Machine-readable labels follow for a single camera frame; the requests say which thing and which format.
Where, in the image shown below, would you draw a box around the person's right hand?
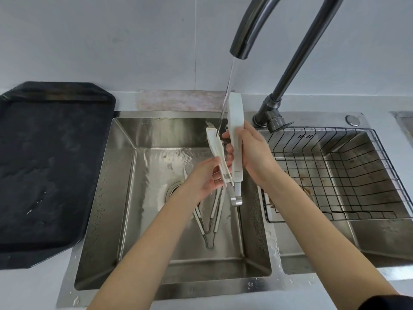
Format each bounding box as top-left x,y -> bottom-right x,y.
223,121 -> 282,188

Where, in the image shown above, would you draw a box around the person's left hand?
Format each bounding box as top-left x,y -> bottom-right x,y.
178,156 -> 233,207

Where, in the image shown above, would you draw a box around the white plastic kitchen tongs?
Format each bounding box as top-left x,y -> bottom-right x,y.
205,92 -> 244,207

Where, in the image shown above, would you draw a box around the person's left forearm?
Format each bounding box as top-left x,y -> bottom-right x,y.
86,190 -> 201,310

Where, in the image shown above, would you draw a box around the person's right forearm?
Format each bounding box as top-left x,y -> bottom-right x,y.
258,170 -> 401,310

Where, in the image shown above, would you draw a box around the round metal sink drain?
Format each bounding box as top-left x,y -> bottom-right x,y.
165,181 -> 188,204

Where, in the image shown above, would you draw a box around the running water stream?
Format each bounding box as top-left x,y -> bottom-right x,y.
217,56 -> 236,136

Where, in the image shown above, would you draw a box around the dark metal curved faucet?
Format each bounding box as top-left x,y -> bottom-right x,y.
230,0 -> 346,133

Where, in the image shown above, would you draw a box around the stainless steel double sink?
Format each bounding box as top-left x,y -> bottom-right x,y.
56,110 -> 413,309

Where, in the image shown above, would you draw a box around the black plastic tray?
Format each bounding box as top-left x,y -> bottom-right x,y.
0,81 -> 117,270

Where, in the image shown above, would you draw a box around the person's black sleeve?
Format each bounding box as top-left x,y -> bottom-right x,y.
358,294 -> 413,310

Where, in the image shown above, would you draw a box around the white-handled metal tongs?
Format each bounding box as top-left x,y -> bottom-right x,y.
193,186 -> 226,251

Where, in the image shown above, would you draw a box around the black wire dish rack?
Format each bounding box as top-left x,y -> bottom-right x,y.
261,126 -> 413,223

